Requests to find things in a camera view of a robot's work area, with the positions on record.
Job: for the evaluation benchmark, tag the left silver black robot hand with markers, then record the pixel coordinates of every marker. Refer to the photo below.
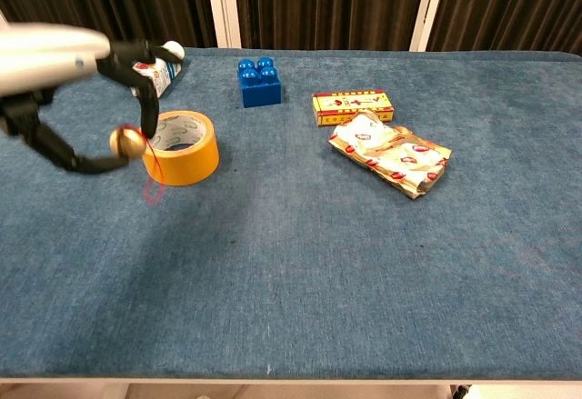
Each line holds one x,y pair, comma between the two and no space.
41,56

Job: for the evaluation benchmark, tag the white milk carton blue stripe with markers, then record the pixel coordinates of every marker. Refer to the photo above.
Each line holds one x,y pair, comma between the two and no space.
163,76

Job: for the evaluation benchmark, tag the yellow tape roll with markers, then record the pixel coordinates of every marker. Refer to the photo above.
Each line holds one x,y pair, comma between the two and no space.
191,162

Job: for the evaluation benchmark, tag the blue toy building block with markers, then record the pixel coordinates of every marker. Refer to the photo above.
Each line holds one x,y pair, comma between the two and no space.
260,92

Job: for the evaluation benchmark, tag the yellow red printed box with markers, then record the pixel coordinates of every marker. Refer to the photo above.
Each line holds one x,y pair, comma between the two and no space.
336,103

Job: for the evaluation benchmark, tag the blue velvet tablecloth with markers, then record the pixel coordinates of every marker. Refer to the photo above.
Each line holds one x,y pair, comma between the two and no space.
309,258

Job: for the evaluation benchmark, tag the crumpled white red snack wrapper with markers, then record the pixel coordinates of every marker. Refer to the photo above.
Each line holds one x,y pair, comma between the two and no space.
395,156

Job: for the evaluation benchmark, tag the black caster wheel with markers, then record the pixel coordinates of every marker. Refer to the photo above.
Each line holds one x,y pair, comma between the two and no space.
460,391

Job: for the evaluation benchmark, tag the white frame post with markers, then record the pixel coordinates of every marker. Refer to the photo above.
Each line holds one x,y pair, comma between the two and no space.
2,16
427,12
223,6

